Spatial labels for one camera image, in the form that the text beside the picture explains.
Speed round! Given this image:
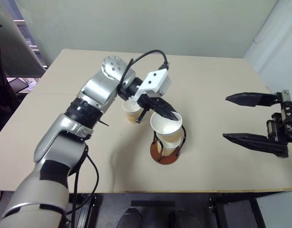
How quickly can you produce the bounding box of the dark bulky object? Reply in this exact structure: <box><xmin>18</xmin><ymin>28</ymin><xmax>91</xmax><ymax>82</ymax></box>
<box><xmin>0</xmin><ymin>20</ymin><xmax>19</xmax><ymax>135</ymax></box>

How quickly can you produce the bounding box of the black metal table leg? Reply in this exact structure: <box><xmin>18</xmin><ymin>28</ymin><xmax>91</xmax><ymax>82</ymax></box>
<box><xmin>66</xmin><ymin>193</ymin><xmax>103</xmax><ymax>228</ymax></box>
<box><xmin>208</xmin><ymin>191</ymin><xmax>267</xmax><ymax>228</ymax></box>

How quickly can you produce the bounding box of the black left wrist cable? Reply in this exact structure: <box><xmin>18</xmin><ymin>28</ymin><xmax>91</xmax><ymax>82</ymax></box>
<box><xmin>117</xmin><ymin>49</ymin><xmax>170</xmax><ymax>92</ymax></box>

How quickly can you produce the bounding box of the black tape strip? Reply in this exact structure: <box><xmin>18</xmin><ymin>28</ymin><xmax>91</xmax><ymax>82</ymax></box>
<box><xmin>131</xmin><ymin>200</ymin><xmax>176</xmax><ymax>208</ymax></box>

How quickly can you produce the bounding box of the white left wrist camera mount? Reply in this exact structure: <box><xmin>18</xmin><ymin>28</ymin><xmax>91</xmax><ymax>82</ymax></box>
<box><xmin>130</xmin><ymin>68</ymin><xmax>172</xmax><ymax>105</ymax></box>

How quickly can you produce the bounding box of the white paper cup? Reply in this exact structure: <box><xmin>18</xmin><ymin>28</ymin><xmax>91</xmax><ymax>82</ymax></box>
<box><xmin>150</xmin><ymin>112</ymin><xmax>184</xmax><ymax>143</ymax></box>
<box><xmin>162</xmin><ymin>139</ymin><xmax>182</xmax><ymax>157</ymax></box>
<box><xmin>122</xmin><ymin>100</ymin><xmax>142</xmax><ymax>124</ymax></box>

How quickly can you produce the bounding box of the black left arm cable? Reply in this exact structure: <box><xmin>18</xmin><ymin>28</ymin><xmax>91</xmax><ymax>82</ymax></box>
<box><xmin>65</xmin><ymin>145</ymin><xmax>100</xmax><ymax>228</ymax></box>

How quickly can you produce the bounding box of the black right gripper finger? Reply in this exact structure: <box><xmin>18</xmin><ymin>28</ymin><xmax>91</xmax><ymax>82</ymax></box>
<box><xmin>222</xmin><ymin>132</ymin><xmax>289</xmax><ymax>158</ymax></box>
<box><xmin>225</xmin><ymin>92</ymin><xmax>283</xmax><ymax>107</ymax></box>

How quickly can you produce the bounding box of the dark rounded foot shape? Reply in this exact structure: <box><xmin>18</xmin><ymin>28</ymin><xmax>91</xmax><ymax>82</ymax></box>
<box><xmin>116</xmin><ymin>207</ymin><xmax>143</xmax><ymax>228</ymax></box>

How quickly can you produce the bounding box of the beige leaning board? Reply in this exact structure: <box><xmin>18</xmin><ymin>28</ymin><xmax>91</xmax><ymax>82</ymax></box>
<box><xmin>0</xmin><ymin>0</ymin><xmax>46</xmax><ymax>78</ymax></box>

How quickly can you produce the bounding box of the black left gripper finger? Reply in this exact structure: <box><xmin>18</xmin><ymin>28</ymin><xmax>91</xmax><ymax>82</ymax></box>
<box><xmin>151</xmin><ymin>105</ymin><xmax>180</xmax><ymax>121</ymax></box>
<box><xmin>158</xmin><ymin>97</ymin><xmax>179</xmax><ymax>114</ymax></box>

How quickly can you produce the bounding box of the wire cup holder brown base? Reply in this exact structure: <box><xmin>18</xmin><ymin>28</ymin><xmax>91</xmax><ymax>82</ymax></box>
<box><xmin>150</xmin><ymin>125</ymin><xmax>187</xmax><ymax>165</ymax></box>

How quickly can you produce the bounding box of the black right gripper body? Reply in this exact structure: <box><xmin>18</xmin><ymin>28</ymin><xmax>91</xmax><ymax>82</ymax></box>
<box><xmin>266</xmin><ymin>89</ymin><xmax>292</xmax><ymax>144</ymax></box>

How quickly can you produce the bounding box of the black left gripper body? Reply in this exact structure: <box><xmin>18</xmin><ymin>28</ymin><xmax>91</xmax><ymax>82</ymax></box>
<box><xmin>135</xmin><ymin>94</ymin><xmax>161</xmax><ymax>124</ymax></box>

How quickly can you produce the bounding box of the dark flat tray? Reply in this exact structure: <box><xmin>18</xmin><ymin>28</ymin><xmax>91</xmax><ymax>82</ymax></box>
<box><xmin>7</xmin><ymin>76</ymin><xmax>40</xmax><ymax>95</ymax></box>

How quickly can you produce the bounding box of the white wall cable duct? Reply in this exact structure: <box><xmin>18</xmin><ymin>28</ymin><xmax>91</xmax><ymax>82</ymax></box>
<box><xmin>254</xmin><ymin>13</ymin><xmax>289</xmax><ymax>44</ymax></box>

